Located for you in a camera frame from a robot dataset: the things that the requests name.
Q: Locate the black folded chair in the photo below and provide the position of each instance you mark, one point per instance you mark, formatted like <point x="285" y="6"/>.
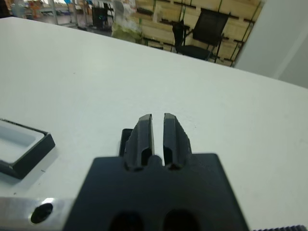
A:
<point x="178" y="33"/>

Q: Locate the black computer tower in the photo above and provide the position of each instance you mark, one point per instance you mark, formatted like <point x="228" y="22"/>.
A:
<point x="101" y="18"/>

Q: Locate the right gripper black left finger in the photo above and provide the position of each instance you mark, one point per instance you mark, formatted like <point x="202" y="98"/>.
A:
<point x="138" y="142"/>

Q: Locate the dark brown cabinet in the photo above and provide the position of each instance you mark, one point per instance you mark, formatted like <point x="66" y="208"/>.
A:
<point x="4" y="7"/>

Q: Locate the wood-top desk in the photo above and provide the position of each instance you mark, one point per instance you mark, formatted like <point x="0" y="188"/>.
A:
<point x="55" y="12"/>

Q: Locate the black mesh office chair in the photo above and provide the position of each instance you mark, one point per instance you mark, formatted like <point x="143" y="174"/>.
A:
<point x="209" y="24"/>

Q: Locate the yellow-green bag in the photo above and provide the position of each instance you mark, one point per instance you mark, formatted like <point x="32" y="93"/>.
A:
<point x="125" y="33"/>

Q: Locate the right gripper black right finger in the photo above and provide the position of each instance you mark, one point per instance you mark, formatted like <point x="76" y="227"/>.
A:
<point x="175" y="142"/>

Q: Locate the white plastic bag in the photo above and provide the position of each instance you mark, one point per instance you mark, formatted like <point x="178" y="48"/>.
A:
<point x="119" y="12"/>

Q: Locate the black box base white insert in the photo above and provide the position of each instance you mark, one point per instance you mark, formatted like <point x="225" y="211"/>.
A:
<point x="36" y="154"/>

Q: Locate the black bar-shaped camera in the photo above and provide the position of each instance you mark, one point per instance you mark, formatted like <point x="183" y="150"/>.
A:
<point x="121" y="146"/>

